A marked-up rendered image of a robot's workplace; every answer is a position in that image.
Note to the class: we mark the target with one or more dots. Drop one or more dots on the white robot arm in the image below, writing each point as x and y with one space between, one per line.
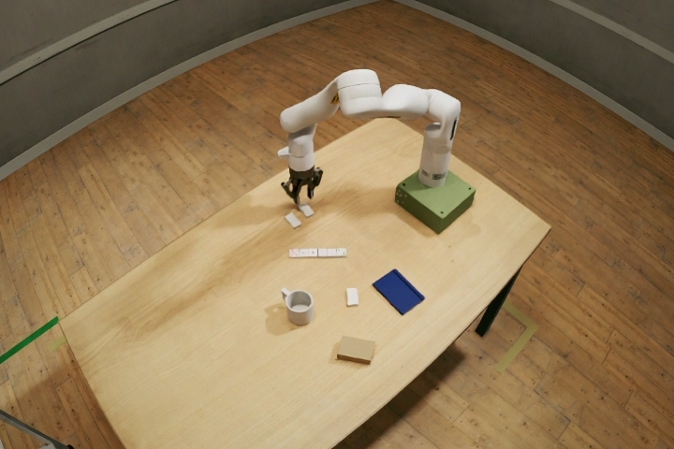
358 94

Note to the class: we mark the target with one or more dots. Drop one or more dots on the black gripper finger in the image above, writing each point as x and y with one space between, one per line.
314 183
295 196

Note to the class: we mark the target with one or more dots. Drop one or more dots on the beige mug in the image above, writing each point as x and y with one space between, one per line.
299 300

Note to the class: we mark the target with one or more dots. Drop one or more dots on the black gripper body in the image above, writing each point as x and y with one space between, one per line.
295 176

